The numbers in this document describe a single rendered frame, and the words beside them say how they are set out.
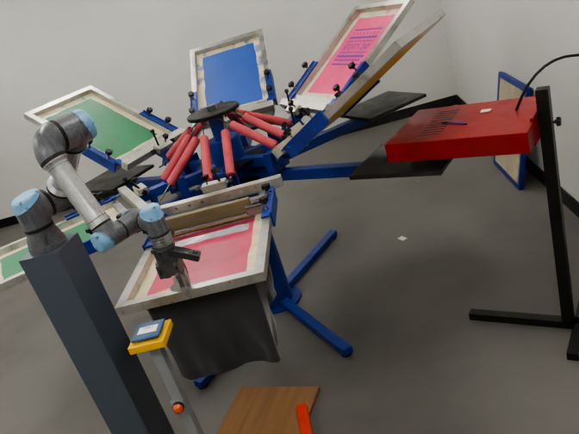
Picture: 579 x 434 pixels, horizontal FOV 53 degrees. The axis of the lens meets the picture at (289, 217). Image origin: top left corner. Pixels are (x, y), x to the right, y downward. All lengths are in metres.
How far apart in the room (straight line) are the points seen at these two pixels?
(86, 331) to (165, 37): 4.64
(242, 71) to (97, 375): 2.49
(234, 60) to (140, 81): 2.59
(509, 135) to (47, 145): 1.72
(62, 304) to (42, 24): 4.95
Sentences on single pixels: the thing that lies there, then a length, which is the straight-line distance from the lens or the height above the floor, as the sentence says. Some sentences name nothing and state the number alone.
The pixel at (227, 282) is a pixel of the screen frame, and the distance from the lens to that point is 2.14.
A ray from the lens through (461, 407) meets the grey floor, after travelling 2.81.
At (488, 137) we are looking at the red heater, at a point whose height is 1.10.
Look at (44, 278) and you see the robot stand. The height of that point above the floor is 1.10.
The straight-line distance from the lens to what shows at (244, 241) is 2.48.
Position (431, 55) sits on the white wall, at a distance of 6.78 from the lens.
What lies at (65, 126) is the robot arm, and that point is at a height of 1.66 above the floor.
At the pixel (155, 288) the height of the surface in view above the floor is 0.96.
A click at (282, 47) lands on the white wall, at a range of 6.62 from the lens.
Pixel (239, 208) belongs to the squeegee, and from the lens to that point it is 2.65.
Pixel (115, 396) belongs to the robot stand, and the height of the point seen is 0.47.
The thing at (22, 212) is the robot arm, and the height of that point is 1.38.
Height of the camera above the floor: 1.95
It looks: 23 degrees down
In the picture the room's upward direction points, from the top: 18 degrees counter-clockwise
